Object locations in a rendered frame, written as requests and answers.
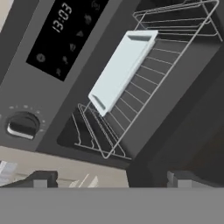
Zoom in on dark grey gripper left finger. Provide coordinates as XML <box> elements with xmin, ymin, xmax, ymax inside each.
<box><xmin>0</xmin><ymin>170</ymin><xmax>59</xmax><ymax>189</ymax></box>

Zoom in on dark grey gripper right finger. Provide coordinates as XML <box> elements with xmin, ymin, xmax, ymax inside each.
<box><xmin>166</xmin><ymin>171</ymin><xmax>224</xmax><ymax>189</ymax></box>

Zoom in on dark oven door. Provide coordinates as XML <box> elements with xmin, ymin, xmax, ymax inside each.
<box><xmin>127</xmin><ymin>53</ymin><xmax>224</xmax><ymax>188</ymax></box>

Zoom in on black and silver oven knob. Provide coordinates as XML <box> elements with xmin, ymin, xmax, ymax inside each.
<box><xmin>5</xmin><ymin>111</ymin><xmax>41</xmax><ymax>141</ymax></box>

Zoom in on dark grey oven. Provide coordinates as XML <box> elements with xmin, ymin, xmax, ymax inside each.
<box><xmin>0</xmin><ymin>0</ymin><xmax>224</xmax><ymax>173</ymax></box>

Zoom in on white oven tray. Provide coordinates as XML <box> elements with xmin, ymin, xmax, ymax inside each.
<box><xmin>87</xmin><ymin>29</ymin><xmax>159</xmax><ymax>118</ymax></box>

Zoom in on large wire oven rack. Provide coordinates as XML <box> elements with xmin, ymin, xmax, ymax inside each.
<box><xmin>77</xmin><ymin>0</ymin><xmax>224</xmax><ymax>160</ymax></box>

